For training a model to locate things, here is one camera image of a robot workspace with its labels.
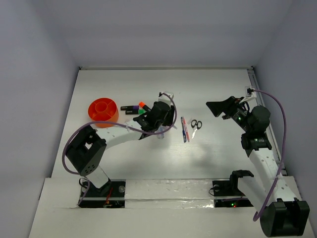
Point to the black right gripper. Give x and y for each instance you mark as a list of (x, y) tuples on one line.
[(217, 107)]

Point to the green cap highlighter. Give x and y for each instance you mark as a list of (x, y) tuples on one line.
[(135, 112)]

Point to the orange round organizer container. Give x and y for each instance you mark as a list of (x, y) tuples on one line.
[(103, 109)]

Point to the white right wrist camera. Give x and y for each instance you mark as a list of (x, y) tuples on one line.
[(250, 94)]

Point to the orange cap highlighter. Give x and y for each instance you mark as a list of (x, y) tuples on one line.
[(144, 107)]

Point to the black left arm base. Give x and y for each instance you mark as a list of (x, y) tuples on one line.
[(111, 195)]

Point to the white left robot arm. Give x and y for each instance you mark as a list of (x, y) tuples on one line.
[(86, 146)]

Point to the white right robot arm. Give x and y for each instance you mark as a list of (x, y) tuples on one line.
[(279, 211)]

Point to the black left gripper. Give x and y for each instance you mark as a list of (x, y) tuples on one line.
[(145, 121)]

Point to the clear spray bottle blue cap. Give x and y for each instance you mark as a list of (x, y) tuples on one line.
[(161, 132)]

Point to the purple cap highlighter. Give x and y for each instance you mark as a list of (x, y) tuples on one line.
[(127, 108)]

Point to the aluminium rail on right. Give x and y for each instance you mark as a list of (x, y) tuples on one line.
[(263, 118)]

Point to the blue ballpoint pen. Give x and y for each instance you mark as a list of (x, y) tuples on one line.
[(183, 130)]

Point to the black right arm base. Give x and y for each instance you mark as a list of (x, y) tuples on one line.
[(225, 196)]

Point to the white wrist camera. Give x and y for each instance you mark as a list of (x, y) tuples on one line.
[(165, 97), (250, 94)]

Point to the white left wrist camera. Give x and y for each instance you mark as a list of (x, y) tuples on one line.
[(165, 97)]

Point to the black handled scissors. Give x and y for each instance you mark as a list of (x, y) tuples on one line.
[(195, 125)]

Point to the red gel pen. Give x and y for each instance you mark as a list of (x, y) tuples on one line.
[(186, 130)]

